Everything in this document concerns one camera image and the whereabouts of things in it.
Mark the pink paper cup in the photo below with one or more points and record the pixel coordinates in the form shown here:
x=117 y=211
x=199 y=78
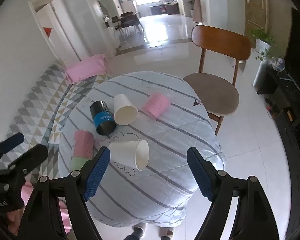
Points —
x=156 y=105

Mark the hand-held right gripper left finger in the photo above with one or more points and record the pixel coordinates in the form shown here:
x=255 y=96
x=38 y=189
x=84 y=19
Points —
x=97 y=173

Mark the silver refrigerator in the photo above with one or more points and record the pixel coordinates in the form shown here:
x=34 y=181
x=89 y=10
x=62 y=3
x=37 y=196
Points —
x=127 y=3

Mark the black television cabinet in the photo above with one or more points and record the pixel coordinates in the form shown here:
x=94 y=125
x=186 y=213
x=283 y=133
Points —
x=290 y=110

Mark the glass globe ornament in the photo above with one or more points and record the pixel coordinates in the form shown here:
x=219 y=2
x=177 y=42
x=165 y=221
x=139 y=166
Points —
x=278 y=63

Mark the pink and green cup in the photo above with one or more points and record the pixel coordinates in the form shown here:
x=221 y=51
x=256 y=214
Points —
x=82 y=147

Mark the pink cloth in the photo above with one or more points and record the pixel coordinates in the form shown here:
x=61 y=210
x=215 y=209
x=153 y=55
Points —
x=27 y=195

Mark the dark dining table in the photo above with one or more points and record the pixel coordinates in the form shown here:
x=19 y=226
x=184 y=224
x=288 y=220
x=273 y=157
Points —
x=125 y=20

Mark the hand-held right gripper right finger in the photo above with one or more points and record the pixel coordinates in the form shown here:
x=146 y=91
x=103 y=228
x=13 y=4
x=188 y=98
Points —
x=199 y=175

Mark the green potted plant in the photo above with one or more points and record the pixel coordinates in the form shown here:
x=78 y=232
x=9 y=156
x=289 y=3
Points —
x=262 y=41

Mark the black cup with blue band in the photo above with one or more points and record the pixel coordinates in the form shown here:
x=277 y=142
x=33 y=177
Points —
x=102 y=117

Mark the pink pillow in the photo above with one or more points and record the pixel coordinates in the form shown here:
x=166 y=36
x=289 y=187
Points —
x=86 y=68

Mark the round table with striped cloth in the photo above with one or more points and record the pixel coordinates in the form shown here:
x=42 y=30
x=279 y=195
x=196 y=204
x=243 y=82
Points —
x=152 y=185

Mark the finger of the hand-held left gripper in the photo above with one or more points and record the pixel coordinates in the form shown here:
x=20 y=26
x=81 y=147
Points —
x=31 y=156
x=11 y=141

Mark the white door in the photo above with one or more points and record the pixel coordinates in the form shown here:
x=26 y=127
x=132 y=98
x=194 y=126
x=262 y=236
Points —
x=62 y=35

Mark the person's left foot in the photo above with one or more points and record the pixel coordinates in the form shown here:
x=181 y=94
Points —
x=137 y=233

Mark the wooden chair with cushion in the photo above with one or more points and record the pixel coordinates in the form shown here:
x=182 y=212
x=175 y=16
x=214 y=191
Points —
x=215 y=97

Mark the white paper cup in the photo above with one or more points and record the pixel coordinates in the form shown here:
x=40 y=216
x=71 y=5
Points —
x=128 y=155
x=125 y=111

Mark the white plant stand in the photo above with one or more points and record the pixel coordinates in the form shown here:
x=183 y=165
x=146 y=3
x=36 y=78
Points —
x=261 y=75

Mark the triangle patterned mat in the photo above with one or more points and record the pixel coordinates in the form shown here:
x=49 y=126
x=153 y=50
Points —
x=40 y=100

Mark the dark kitchen cabinet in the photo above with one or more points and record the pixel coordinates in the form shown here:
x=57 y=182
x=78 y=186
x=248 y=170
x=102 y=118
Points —
x=165 y=8

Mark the small potted plant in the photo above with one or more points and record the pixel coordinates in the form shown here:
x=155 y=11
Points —
x=191 y=5

